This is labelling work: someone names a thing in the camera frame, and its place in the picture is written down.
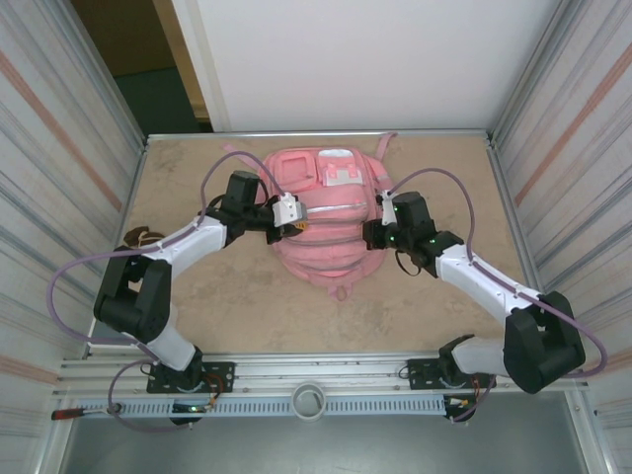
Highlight white grey scale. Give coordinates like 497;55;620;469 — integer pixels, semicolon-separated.
86;320;132;356

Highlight grey metal sheet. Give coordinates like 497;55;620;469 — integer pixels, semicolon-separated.
58;392;593;474

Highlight aluminium mounting rail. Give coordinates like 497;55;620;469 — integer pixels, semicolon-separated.
51;351;592;400

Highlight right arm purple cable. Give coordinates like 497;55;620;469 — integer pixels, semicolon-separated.
377;168;608;425

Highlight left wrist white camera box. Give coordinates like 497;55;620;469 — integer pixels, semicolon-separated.
272;194;308;227

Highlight red handled tool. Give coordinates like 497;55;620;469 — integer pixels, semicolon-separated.
51;403;122;421

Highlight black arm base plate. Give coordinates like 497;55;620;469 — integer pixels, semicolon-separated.
146;361;236;395
405;358;497;391

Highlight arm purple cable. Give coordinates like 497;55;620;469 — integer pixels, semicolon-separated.
377;168;608;425
46;150;287;435

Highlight pink backpack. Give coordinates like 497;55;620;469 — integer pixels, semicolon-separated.
220;131;400;302

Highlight grey round pipe fitting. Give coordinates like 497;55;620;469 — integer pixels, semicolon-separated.
290;380;326;421

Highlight grey slotted cable duct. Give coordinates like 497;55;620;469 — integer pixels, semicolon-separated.
106;398;448;419

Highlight small circuit board with wires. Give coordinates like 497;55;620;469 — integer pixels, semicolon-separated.
443;394;479;425
170;402;221;427

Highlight brown cloth bundle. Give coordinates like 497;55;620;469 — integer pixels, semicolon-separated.
122;225;167;248

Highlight white door frame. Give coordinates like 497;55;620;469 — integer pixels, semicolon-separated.
151;0;233;133

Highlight corrugated metal side panel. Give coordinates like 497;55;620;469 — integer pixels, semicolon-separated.
0;0;149;474
486;0;632;474

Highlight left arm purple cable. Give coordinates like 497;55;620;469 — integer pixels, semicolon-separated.
46;150;287;435

